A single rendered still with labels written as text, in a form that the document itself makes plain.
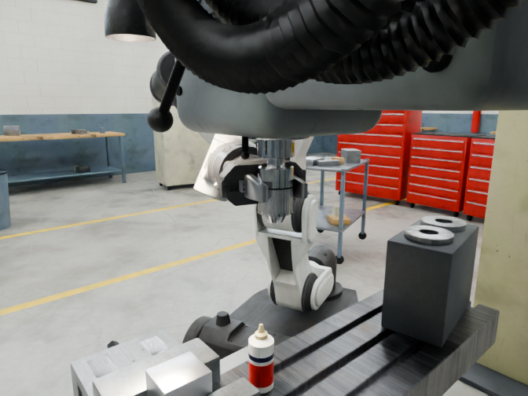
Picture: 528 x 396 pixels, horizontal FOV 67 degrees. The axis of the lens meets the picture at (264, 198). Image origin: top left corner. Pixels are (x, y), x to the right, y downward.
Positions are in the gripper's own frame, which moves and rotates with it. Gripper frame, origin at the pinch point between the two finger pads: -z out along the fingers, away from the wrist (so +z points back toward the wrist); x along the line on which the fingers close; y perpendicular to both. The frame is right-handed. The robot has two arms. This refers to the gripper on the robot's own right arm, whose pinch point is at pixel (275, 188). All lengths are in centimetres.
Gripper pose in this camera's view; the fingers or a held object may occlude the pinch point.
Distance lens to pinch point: 52.2
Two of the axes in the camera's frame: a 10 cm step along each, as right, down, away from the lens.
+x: 9.2, -0.9, 3.8
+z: -3.9, -2.2, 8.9
